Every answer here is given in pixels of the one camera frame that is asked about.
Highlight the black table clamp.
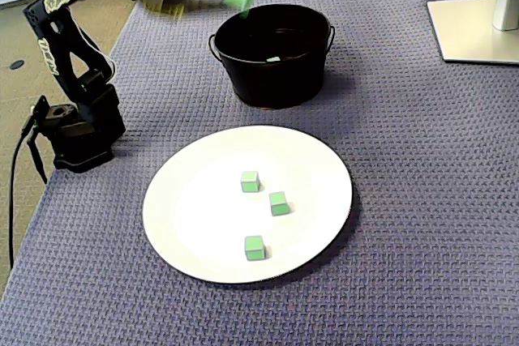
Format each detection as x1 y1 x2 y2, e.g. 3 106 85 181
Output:
26 130 49 184

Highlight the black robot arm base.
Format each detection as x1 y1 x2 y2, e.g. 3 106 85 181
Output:
24 94 118 173

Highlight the black metal bucket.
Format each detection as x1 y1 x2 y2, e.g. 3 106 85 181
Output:
208 3 337 111

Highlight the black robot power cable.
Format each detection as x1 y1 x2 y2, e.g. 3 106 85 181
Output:
7 117 36 271

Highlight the white monitor stand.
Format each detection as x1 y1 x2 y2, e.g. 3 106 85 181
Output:
426 0 519 66

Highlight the white round plate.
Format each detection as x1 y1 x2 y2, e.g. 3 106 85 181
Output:
141 124 354 285

